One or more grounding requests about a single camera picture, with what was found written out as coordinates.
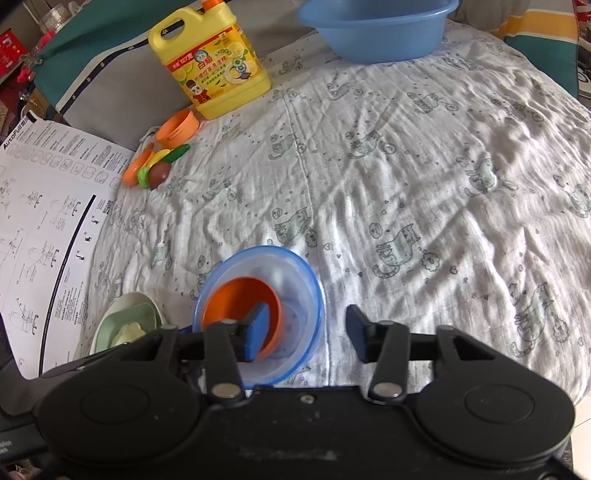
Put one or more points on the orange toy lid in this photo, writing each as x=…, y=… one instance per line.
x=134, y=168

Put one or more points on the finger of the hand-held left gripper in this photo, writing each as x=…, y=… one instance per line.
x=190, y=329

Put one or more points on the green square plate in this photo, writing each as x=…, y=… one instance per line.
x=108, y=330

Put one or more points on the clear blue bowl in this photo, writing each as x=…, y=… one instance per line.
x=295, y=286

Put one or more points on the green toy vegetable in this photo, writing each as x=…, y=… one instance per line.
x=144, y=176

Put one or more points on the white printed blanket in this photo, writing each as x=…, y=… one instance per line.
x=392, y=161

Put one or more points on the green toy cucumber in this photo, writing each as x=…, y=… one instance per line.
x=180, y=151

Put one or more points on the yellow toy fruit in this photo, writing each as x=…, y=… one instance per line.
x=157, y=157

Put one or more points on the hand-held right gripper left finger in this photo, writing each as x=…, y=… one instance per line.
x=254, y=332

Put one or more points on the yellow detergent bottle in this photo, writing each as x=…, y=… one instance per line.
x=217, y=69

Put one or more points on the striped pillow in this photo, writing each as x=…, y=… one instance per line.
x=540, y=27

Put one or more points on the small orange bowl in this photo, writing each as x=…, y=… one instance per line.
x=231, y=300

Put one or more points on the red box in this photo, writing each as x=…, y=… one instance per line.
x=11, y=50

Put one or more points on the white instruction sheet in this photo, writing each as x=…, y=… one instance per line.
x=46, y=207

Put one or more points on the white bowl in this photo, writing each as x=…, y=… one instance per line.
x=115, y=307

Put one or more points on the clear plastic jar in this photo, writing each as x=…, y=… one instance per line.
x=55, y=16

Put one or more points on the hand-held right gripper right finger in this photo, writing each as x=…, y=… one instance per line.
x=358, y=330

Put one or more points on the large blue basin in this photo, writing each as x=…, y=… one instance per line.
x=378, y=37

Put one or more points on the orange toy pot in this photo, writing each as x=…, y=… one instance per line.
x=178, y=127

